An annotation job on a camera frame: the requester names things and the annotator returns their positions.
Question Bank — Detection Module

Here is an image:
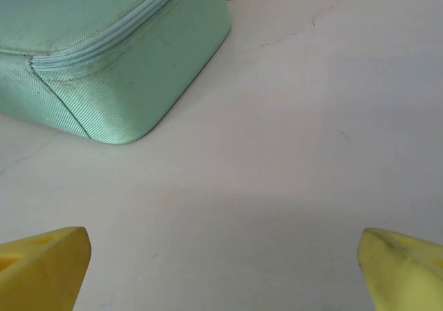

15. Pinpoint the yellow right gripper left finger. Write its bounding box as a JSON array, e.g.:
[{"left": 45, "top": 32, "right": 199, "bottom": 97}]
[{"left": 0, "top": 226, "right": 92, "bottom": 311}]

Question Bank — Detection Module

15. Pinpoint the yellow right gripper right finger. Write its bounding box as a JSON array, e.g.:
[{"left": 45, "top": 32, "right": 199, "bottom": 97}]
[{"left": 357, "top": 227, "right": 443, "bottom": 311}]

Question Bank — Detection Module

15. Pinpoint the mint green zippered case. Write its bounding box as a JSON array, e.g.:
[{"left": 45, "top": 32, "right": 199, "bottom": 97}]
[{"left": 0, "top": 0, "right": 232, "bottom": 146}]

